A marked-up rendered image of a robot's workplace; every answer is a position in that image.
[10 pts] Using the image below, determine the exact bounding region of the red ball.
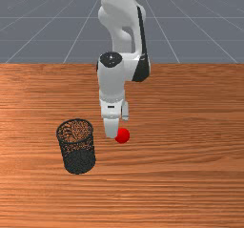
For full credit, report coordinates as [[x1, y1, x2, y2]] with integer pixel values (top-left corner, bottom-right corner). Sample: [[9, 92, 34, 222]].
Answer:
[[114, 127, 131, 144]]

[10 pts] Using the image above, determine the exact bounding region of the dark mesh basket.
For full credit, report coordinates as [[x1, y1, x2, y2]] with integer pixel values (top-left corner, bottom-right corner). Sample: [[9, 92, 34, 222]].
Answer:
[[55, 117, 97, 176]]

